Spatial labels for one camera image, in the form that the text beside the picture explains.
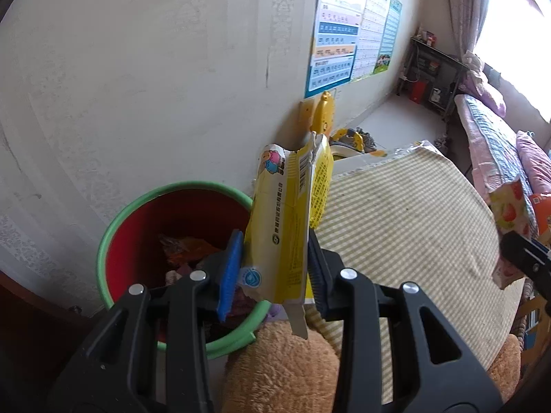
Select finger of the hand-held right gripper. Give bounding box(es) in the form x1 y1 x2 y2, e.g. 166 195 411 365
499 230 551 304

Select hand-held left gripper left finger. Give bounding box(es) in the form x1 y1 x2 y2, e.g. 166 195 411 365
47 229 246 413

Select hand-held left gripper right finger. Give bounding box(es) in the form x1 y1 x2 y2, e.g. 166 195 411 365
308 228 504 413

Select pink strawberry wrapper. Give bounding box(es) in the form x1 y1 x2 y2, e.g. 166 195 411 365
488 178 541 290

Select orange snack wrapper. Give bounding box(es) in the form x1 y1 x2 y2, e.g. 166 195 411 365
157 234 220 267

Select yellow cardboard box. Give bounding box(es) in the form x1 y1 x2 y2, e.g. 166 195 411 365
243 131 334 340

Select red bucket with green rim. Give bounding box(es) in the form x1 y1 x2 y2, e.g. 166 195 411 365
95 181 272 359

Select orange cardboard box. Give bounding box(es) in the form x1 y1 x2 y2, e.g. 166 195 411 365
529 193 551 248

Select pink quilt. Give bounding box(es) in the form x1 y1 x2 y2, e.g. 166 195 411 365
516 130 551 199

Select brown plush toy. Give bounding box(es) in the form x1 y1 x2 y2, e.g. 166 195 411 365
224 320 521 413

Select checkered cloth table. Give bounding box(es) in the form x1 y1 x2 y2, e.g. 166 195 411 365
305 140 526 401

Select white table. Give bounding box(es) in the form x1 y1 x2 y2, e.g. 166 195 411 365
333 150 397 173

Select bed with plaid sheet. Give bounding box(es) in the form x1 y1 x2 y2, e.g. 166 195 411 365
454 94 551 233

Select yellow toy car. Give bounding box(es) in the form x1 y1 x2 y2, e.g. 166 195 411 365
329 127 388 158

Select purple pillow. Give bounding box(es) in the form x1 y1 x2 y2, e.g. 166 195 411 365
462 64 508 118

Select red container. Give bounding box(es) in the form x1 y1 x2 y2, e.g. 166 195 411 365
408 80 429 104

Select beige stuffed toy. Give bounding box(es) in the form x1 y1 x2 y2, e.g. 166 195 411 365
462 51 487 78

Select dark brown wooden cabinet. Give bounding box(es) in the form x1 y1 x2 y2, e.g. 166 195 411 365
0 267 113 379

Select bright window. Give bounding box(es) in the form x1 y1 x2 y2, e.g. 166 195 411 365
474 0 551 121

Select black metal shelf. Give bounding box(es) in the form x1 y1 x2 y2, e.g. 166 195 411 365
396 36 468 121

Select lace curtain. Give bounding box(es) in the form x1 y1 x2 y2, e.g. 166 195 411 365
445 0 496 65

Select wooden chair frame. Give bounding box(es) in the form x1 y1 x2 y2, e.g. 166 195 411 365
517 279 547 353

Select blue letter wall poster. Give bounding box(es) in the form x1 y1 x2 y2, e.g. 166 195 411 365
305 0 371 99

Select white chart wall poster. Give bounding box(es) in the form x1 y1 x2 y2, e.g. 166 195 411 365
351 0 392 83

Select green chart wall poster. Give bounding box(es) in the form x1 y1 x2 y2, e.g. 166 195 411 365
374 0 403 72

